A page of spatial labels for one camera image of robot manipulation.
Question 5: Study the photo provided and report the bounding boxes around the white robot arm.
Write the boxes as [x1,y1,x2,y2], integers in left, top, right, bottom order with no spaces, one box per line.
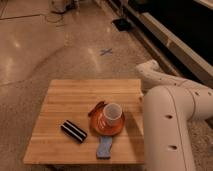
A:
[136,60,213,171]

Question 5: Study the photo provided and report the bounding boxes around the white cup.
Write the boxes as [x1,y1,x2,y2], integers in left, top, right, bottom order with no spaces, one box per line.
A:
[103,103,122,126]

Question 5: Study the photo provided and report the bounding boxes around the orange round plate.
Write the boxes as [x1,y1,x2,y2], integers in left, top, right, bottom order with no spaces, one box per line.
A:
[90,109,125,136]

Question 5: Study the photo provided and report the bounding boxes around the wooden table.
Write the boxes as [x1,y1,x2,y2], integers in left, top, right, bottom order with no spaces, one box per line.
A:
[23,79,144,165]

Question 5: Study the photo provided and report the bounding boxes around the black white striped box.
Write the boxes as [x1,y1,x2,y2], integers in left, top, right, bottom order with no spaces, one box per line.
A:
[61,120,87,143]

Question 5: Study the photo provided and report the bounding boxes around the black floor mat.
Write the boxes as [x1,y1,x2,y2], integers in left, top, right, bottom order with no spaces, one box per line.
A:
[112,18,131,31]

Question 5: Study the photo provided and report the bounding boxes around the blue sponge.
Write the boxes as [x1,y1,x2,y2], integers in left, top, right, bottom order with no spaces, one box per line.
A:
[96,136,112,159]

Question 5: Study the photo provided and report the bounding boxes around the white machine base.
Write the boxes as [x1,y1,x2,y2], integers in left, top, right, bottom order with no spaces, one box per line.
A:
[49,0,79,13]

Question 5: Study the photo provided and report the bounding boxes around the long metal rail bench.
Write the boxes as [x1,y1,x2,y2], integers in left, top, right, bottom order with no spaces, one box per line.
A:
[97,0,213,88]

